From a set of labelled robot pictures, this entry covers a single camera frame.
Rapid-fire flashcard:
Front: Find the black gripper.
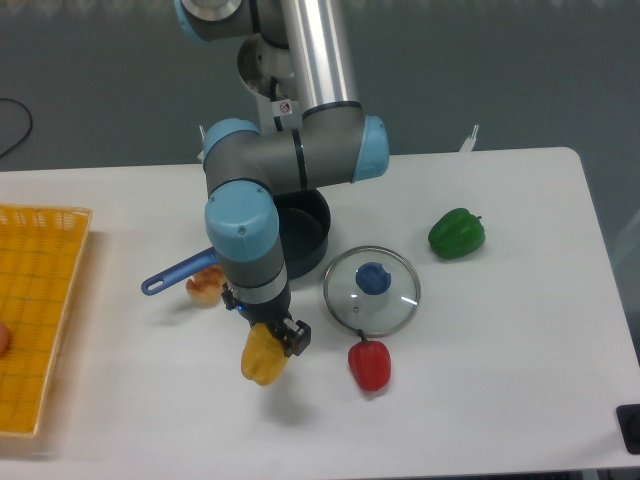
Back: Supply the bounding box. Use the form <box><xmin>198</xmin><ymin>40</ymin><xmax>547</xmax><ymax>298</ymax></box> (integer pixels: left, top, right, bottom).
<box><xmin>221</xmin><ymin>282</ymin><xmax>311</xmax><ymax>357</ymax></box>

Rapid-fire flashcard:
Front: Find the yellow bell pepper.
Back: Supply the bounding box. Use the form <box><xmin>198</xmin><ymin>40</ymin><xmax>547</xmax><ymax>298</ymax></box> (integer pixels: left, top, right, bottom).
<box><xmin>241</xmin><ymin>323</ymin><xmax>288</xmax><ymax>386</ymax></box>

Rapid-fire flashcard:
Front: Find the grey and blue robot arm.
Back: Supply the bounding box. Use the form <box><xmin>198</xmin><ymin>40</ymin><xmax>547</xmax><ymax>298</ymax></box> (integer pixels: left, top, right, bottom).
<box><xmin>175</xmin><ymin>1</ymin><xmax>389</xmax><ymax>356</ymax></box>

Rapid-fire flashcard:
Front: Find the red bell pepper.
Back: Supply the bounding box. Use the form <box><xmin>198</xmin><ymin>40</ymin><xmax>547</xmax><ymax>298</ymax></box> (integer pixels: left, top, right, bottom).
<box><xmin>348</xmin><ymin>336</ymin><xmax>392</xmax><ymax>392</ymax></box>

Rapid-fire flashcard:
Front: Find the green bell pepper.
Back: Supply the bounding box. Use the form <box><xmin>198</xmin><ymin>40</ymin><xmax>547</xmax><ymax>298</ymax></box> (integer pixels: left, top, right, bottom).
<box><xmin>428</xmin><ymin>208</ymin><xmax>486</xmax><ymax>260</ymax></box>

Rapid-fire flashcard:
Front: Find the glass pot lid blue knob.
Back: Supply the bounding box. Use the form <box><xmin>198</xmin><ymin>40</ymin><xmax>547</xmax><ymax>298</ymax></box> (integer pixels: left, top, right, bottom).
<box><xmin>323</xmin><ymin>246</ymin><xmax>421</xmax><ymax>338</ymax></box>

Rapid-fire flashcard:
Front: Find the toasted bread roll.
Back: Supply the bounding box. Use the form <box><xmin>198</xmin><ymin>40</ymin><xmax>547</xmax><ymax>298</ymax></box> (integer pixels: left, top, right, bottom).
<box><xmin>186</xmin><ymin>265</ymin><xmax>226</xmax><ymax>306</ymax></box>

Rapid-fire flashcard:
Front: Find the dark blue saucepan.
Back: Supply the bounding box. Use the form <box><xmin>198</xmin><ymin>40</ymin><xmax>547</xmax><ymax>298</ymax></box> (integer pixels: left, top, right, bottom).
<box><xmin>141</xmin><ymin>189</ymin><xmax>331</xmax><ymax>296</ymax></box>

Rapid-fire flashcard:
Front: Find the yellow woven basket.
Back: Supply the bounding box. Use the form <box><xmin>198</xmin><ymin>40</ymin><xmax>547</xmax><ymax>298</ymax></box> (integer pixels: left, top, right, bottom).
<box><xmin>1</xmin><ymin>204</ymin><xmax>92</xmax><ymax>438</ymax></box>

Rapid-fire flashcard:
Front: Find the black cable on floor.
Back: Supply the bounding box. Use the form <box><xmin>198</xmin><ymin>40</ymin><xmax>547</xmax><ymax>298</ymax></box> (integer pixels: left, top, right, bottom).
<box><xmin>0</xmin><ymin>96</ymin><xmax>34</xmax><ymax>160</ymax></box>

